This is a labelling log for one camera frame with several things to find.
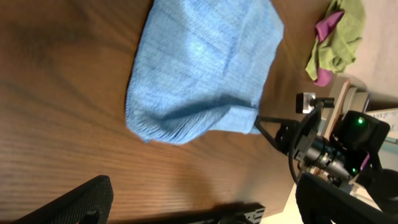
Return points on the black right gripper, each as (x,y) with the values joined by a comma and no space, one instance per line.
(318,201)

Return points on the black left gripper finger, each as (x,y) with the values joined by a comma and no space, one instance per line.
(88,203)

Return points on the blue microfiber cloth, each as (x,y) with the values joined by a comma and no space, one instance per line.
(201,66)

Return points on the green microfiber cloth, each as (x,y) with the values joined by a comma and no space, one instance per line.
(338,50)

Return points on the purple microfiber cloth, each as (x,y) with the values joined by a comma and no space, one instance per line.
(324,28)

